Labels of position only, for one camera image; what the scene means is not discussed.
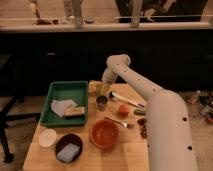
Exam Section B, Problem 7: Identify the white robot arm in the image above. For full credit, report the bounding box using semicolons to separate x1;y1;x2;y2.
102;54;198;171

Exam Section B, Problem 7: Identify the green cup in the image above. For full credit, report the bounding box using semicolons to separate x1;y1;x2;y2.
96;86;102;95

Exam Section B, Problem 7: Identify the small metal cup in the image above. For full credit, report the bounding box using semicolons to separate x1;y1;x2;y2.
96;95;108;111

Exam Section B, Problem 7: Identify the white paper cup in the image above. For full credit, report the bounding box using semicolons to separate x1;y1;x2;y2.
38;129;57;148

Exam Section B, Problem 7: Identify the orange round fruit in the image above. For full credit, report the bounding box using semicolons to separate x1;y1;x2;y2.
117;104;130;117

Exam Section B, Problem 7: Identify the tan wooden block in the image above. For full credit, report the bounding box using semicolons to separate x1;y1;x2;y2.
64;107;85;117

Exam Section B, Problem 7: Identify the green plastic tray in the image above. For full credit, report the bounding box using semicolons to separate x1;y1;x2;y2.
40;81;88;127

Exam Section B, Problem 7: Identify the metal fork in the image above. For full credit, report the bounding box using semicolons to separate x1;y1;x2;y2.
104;117;134;129

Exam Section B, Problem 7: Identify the orange bowl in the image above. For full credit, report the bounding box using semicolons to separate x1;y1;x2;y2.
89;119;119;150

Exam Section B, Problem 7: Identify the white folded cloth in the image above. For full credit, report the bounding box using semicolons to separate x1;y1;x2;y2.
51;99;77;117

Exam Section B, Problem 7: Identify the bunch of dark grapes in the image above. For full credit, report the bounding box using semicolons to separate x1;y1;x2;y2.
137;118;147;139

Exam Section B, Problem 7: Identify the dark brown bowl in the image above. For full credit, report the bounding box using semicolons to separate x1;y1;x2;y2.
55;134;83;163

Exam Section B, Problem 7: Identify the blue sponge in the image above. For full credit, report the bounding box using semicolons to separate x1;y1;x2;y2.
57;143;80;163

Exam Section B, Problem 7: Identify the black office chair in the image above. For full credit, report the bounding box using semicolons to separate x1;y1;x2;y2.
0;53;42;164

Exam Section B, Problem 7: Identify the white handled kitchen tool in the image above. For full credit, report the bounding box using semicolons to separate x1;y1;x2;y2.
109;91;145;108

